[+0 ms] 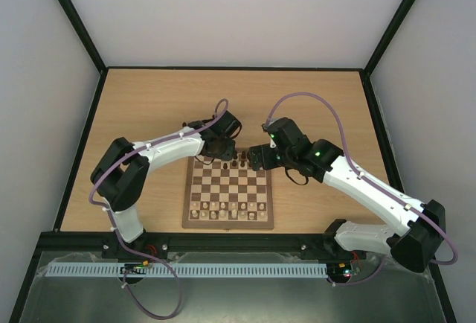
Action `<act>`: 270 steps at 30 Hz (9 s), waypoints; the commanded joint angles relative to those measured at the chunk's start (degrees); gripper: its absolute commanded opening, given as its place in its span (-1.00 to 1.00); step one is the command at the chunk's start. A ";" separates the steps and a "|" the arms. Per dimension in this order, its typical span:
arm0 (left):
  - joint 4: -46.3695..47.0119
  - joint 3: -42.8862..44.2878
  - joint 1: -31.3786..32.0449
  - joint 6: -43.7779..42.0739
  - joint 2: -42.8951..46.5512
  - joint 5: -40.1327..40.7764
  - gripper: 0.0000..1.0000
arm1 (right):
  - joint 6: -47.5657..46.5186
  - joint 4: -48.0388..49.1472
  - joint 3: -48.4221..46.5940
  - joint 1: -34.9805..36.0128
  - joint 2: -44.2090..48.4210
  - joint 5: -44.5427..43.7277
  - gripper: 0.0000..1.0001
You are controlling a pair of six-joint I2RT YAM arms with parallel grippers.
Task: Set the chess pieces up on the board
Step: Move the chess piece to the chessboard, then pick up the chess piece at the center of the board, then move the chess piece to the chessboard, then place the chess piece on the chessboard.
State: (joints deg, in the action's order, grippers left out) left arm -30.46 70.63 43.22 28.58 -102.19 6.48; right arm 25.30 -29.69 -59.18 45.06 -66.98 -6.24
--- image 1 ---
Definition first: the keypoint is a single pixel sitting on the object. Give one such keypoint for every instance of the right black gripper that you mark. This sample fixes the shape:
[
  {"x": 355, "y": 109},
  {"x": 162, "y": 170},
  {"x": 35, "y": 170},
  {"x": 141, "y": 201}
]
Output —
[{"x": 255, "y": 156}]

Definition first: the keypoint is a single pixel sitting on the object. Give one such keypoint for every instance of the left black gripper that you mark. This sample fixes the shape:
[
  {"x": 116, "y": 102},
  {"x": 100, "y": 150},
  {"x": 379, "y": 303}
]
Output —
[{"x": 229, "y": 154}]

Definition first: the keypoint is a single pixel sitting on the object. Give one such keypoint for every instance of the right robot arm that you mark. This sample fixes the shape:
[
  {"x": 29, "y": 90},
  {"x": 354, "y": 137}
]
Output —
[{"x": 412, "y": 230}]

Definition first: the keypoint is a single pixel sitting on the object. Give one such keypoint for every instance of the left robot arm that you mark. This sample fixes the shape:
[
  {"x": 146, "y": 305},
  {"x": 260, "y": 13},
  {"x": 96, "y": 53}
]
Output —
[{"x": 119, "y": 177}]

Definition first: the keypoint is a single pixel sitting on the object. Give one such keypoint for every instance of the wooden chess board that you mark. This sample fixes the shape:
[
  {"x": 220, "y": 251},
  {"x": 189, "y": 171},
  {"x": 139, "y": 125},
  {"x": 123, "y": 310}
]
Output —
[{"x": 207, "y": 181}]

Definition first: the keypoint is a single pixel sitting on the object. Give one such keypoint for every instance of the light chess pieces row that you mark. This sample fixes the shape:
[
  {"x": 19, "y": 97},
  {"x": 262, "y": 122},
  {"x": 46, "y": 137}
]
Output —
[{"x": 228, "y": 211}]

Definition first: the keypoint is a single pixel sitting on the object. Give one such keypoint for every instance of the grey slotted cable duct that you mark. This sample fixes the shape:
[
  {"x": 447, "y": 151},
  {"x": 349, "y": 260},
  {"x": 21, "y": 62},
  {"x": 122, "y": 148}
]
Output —
[{"x": 189, "y": 270}]

